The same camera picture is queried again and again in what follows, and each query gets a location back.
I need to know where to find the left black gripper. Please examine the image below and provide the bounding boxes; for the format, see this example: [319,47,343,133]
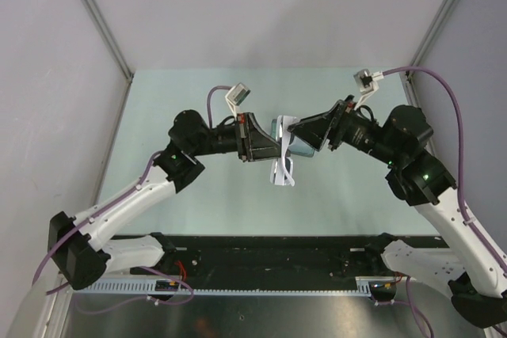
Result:
[190,112,289,162]

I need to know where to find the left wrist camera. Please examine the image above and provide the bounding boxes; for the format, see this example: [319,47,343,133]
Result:
[225,83,250,117]

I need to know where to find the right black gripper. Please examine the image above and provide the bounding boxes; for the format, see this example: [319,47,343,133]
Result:
[288,95,403,168]

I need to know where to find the aluminium frame post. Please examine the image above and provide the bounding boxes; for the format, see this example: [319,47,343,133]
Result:
[407,0,484,74]
[59,0,134,80]

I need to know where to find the right aluminium frame post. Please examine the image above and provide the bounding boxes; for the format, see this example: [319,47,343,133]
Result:
[407,0,484,74]

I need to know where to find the grey glasses case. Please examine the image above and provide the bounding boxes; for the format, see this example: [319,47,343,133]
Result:
[271,118,314,158]

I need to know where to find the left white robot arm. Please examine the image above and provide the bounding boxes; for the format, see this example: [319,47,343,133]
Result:
[44,110,281,291]

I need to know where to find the white frame sunglasses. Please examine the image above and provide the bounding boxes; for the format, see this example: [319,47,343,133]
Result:
[269,116,299,187]

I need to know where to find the left aluminium frame post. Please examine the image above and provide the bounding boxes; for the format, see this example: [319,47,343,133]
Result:
[59,0,134,80]

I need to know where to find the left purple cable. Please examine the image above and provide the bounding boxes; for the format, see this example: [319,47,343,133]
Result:
[31,84,234,315]

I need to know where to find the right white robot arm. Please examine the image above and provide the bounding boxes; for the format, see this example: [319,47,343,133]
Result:
[288,97,506,329]

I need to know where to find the grey slotted cable duct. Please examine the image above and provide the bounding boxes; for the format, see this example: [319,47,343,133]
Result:
[79,276,394,297]

